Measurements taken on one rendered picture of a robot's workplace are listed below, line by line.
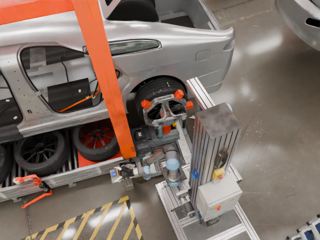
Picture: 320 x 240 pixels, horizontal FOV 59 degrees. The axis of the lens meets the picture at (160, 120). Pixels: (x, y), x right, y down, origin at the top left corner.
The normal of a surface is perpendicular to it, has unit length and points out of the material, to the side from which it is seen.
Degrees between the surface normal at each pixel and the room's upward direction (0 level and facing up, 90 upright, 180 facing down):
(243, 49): 0
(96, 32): 90
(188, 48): 78
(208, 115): 0
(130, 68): 90
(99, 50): 90
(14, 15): 90
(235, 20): 0
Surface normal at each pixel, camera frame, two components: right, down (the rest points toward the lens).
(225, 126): -0.04, -0.57
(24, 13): 0.26, 0.79
